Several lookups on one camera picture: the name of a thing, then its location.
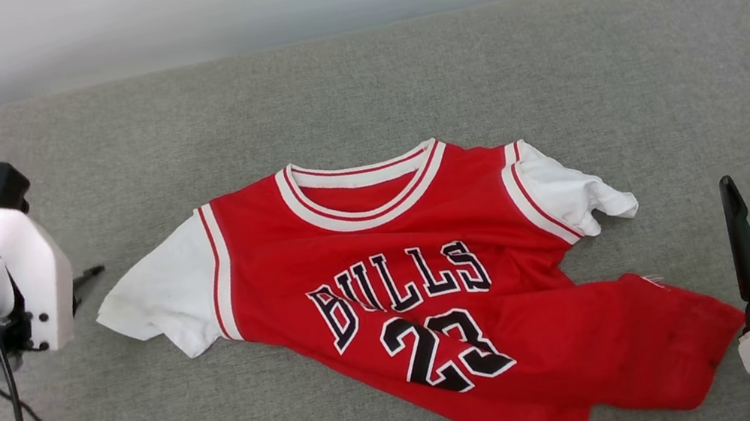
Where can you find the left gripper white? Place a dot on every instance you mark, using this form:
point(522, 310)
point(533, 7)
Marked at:
point(40, 282)

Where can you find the red Bulls 23 jersey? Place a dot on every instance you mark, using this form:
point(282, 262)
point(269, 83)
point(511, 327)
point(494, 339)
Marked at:
point(387, 239)

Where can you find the grey fabric sofa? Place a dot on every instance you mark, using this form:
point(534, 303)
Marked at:
point(400, 84)

